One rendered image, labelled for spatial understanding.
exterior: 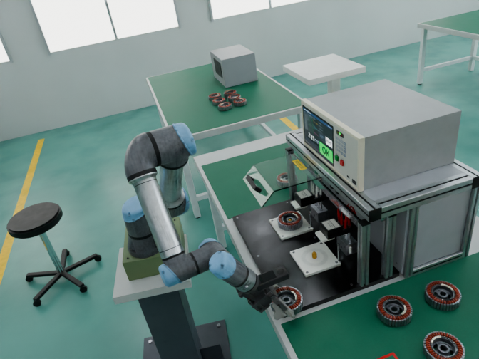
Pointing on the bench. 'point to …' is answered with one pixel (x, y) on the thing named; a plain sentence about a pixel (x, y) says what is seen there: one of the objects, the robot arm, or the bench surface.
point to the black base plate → (276, 253)
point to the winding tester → (385, 132)
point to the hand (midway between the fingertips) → (287, 301)
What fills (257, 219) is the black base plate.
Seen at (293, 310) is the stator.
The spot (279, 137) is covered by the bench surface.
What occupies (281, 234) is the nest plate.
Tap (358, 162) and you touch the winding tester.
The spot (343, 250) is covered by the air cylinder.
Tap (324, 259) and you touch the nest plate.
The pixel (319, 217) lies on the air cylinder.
